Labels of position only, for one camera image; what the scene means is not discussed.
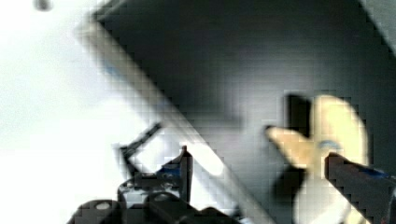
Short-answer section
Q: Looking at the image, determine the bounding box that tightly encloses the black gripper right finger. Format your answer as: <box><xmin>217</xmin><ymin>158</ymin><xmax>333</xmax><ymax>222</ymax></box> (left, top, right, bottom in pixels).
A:
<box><xmin>325</xmin><ymin>152</ymin><xmax>396</xmax><ymax>224</ymax></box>

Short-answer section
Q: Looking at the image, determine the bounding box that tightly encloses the peeled yellow toy banana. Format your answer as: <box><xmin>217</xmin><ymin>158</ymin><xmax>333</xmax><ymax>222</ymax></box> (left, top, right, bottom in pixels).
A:
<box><xmin>265</xmin><ymin>95</ymin><xmax>369</xmax><ymax>224</ymax></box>

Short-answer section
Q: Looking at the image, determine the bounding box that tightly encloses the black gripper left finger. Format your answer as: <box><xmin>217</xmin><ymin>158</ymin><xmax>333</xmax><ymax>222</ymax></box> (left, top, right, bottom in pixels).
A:
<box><xmin>118</xmin><ymin>146</ymin><xmax>193</xmax><ymax>205</ymax></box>

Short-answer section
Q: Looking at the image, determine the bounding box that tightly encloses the black toaster oven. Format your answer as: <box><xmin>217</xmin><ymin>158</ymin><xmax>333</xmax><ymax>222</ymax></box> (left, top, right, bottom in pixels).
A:
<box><xmin>79</xmin><ymin>0</ymin><xmax>395</xmax><ymax>224</ymax></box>

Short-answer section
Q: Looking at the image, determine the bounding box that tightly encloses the black oven door handle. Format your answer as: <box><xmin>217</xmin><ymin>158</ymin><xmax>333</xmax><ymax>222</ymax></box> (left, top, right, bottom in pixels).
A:
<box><xmin>119</xmin><ymin>122</ymin><xmax>163</xmax><ymax>177</ymax></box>

